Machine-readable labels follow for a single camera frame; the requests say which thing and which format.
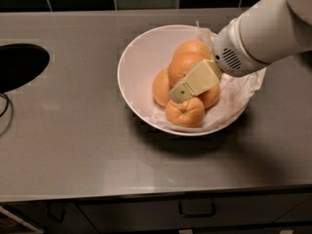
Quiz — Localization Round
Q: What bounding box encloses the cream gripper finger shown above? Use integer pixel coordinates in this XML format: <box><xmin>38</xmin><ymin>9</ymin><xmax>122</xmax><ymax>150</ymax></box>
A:
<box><xmin>169</xmin><ymin>59</ymin><xmax>222</xmax><ymax>103</ymax></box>

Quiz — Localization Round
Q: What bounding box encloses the white plastic bag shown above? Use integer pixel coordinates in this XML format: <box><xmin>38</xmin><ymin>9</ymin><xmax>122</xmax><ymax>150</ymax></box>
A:
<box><xmin>148</xmin><ymin>25</ymin><xmax>266</xmax><ymax>136</ymax></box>

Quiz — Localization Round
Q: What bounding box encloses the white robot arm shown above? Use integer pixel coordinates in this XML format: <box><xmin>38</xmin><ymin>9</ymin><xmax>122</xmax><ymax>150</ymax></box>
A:
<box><xmin>169</xmin><ymin>0</ymin><xmax>312</xmax><ymax>103</ymax></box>

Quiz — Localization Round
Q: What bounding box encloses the black left cabinet handle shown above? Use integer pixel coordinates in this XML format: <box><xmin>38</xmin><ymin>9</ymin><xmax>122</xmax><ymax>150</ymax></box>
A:
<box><xmin>47</xmin><ymin>203</ymin><xmax>65</xmax><ymax>224</ymax></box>

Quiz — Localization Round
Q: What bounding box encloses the dark drawer front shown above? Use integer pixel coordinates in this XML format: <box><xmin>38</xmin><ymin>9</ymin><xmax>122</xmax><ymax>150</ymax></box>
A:
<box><xmin>79</xmin><ymin>193</ymin><xmax>311</xmax><ymax>233</ymax></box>

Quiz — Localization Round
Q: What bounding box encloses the orange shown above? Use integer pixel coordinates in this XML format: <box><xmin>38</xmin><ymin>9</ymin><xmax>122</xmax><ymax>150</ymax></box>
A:
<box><xmin>199</xmin><ymin>85</ymin><xmax>220</xmax><ymax>109</ymax></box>
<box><xmin>152</xmin><ymin>68</ymin><xmax>172</xmax><ymax>107</ymax></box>
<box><xmin>168</xmin><ymin>53</ymin><xmax>204</xmax><ymax>86</ymax></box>
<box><xmin>174</xmin><ymin>39</ymin><xmax>212</xmax><ymax>59</ymax></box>
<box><xmin>165</xmin><ymin>97</ymin><xmax>205</xmax><ymax>128</ymax></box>

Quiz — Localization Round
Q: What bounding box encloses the dark left cabinet door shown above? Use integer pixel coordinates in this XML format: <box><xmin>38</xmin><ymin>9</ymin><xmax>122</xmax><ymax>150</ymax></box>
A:
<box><xmin>4</xmin><ymin>202</ymin><xmax>98</xmax><ymax>234</ymax></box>

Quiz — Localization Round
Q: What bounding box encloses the black cable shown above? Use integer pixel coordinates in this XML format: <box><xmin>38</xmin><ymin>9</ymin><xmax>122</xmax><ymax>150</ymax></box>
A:
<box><xmin>0</xmin><ymin>92</ymin><xmax>11</xmax><ymax>118</ymax></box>

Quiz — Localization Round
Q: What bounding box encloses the black drawer handle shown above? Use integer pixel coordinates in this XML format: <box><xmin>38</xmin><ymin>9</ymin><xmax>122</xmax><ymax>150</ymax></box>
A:
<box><xmin>178</xmin><ymin>200</ymin><xmax>216</xmax><ymax>218</ymax></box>

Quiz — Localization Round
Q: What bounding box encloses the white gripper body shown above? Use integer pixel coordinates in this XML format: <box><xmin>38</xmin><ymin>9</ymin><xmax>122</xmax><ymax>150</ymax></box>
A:
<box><xmin>213</xmin><ymin>16</ymin><xmax>269</xmax><ymax>77</ymax></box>

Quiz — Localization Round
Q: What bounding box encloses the black round object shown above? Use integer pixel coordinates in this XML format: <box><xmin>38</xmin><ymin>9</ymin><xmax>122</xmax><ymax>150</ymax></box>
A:
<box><xmin>0</xmin><ymin>43</ymin><xmax>50</xmax><ymax>93</ymax></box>

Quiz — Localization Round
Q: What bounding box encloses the white ceramic bowl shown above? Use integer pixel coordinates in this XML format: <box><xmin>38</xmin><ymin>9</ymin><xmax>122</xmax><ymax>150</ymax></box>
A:
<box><xmin>117</xmin><ymin>23</ymin><xmax>248</xmax><ymax>137</ymax></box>

